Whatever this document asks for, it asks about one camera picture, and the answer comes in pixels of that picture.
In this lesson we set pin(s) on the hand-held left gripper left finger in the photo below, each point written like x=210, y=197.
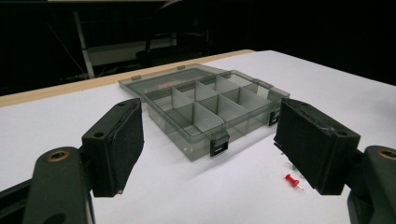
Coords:
x=115, y=149

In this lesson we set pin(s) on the red push pin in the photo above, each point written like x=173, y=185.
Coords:
x=291, y=179

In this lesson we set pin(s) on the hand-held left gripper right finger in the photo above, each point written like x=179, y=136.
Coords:
x=314, y=146

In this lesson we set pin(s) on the green push pin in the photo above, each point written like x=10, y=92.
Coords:
x=293, y=167

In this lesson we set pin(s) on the white table cover sheet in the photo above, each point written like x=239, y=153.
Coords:
x=218, y=186

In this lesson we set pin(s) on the wooden table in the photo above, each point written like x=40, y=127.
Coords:
x=77, y=84

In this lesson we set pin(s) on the transparent grey compartment box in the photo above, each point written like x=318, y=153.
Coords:
x=205, y=118

